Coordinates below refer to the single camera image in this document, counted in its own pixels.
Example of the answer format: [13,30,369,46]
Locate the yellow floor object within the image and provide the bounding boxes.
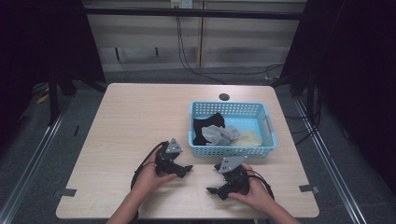
[35,92,50,105]

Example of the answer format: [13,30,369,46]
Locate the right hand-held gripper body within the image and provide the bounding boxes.
[217,155,250,200]

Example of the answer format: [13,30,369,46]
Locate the grey tape piece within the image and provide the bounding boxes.
[298,184,320,194]
[52,188,78,198]

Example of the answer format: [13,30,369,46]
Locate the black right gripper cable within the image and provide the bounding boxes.
[247,168,276,201]

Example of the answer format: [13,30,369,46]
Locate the grey cloth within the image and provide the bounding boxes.
[201,124,241,147]

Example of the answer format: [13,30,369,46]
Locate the light blue plastic basket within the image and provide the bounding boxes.
[187,100,278,159]

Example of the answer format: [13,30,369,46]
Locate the black cloth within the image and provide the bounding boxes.
[191,112,226,147]

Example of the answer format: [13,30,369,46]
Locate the black hanging cable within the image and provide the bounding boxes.
[176,15,285,86]

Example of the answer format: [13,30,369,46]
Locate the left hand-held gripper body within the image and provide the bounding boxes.
[154,137,184,177]

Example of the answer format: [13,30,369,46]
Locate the white wall power outlet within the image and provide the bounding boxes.
[170,0,194,9]

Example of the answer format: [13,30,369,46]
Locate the person's left hand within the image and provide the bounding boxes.
[132,150,178,200]

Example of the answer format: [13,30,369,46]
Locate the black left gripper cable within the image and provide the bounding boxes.
[130,140,170,191]

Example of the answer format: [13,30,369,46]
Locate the black metal stand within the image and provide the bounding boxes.
[47,73,61,127]

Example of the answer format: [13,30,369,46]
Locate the beige cloth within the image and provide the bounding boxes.
[229,130,263,147]

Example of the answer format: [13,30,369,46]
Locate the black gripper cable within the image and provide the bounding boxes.
[247,168,276,201]
[130,140,170,191]

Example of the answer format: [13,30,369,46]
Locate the black horizontal frame bar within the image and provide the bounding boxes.
[83,7,307,21]

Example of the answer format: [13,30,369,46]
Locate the dark curtain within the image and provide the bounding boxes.
[0,0,106,150]
[279,0,396,194]

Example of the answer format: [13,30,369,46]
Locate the person's right hand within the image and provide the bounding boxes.
[227,162,276,217]

